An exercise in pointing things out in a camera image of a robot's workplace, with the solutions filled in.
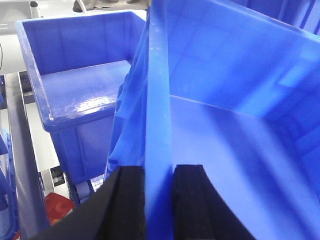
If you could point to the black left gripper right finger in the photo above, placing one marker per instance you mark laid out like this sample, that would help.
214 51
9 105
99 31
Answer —
200 213

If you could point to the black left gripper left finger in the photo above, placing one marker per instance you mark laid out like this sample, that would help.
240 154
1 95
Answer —
116 211

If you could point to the blue bin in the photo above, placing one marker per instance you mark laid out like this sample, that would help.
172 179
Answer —
234 86
76 66

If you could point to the red orange object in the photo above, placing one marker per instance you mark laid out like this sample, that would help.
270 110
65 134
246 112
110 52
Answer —
57 207

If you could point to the blue empty bin behind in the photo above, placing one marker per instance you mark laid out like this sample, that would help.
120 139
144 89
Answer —
76 66

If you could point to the steel rack upright post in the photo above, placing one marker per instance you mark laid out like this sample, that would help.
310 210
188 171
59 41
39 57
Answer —
31 207

